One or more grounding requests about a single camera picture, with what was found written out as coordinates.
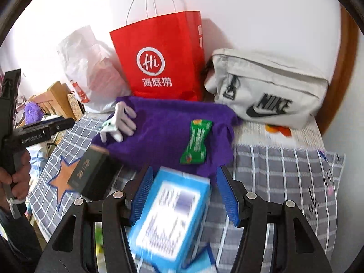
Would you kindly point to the brown cardboard box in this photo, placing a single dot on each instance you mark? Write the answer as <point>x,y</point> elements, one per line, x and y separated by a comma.
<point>58,96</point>

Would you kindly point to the purple plush toy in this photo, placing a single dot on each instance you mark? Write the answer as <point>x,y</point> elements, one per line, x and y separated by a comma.
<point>33,113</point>

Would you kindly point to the purple towel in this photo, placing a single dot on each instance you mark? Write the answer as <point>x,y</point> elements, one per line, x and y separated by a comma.
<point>162,136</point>

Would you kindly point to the red paper bag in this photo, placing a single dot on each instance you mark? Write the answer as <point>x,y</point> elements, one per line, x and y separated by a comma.
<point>159,62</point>

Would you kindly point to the dark box with gold end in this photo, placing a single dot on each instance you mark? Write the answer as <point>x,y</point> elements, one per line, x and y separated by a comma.
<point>91,173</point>

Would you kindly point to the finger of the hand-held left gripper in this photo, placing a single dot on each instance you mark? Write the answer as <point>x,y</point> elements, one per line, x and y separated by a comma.
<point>11,96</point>
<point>54,125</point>

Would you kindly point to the beige sling bag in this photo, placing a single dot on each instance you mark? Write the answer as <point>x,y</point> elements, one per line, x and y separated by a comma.
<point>267,88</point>

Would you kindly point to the grey checked bedsheet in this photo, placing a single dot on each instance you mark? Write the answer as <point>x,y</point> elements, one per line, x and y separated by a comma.
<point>278,182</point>

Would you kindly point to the person's left hand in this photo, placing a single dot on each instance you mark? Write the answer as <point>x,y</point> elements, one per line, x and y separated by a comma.
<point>20,176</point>

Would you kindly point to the brown wooden headboard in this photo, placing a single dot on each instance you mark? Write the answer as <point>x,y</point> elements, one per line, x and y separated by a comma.
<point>342,71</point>

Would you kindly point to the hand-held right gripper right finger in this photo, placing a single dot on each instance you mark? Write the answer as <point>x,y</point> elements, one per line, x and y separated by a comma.
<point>227,196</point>

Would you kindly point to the green snack packet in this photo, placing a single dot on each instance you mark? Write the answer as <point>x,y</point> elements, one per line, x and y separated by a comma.
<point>196,142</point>

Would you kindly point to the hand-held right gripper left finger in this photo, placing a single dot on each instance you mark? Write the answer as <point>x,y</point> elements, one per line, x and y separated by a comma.
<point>140,196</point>

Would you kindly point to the blue tissue pack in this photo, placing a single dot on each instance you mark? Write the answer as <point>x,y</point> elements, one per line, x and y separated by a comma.
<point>170,213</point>

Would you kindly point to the white glove toy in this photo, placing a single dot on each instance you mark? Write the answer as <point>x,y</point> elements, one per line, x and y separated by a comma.
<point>122,118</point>

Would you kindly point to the white plastic bag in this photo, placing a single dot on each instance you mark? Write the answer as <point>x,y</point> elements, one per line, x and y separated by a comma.
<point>91,71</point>

